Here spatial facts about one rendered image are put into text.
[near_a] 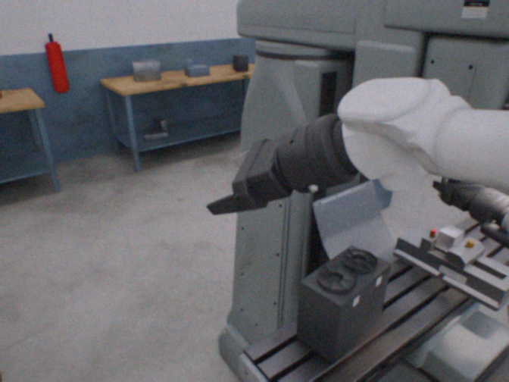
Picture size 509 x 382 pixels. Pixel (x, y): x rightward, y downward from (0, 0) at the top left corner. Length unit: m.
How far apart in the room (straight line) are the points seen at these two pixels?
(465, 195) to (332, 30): 0.58
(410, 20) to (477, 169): 0.73
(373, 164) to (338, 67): 0.82
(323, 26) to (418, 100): 0.88
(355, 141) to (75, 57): 4.46
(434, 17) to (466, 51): 0.11
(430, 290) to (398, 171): 0.87
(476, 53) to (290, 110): 0.55
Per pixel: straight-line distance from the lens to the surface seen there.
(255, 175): 0.51
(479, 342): 1.37
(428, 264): 1.37
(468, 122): 0.38
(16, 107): 3.93
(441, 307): 1.26
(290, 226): 1.41
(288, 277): 1.53
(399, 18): 1.08
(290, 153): 0.48
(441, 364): 1.29
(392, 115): 0.39
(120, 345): 2.39
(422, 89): 0.40
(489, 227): 1.06
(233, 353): 2.07
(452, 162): 0.38
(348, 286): 0.93
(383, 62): 1.10
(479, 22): 0.98
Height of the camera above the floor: 1.70
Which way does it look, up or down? 27 degrees down
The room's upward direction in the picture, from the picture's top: straight up
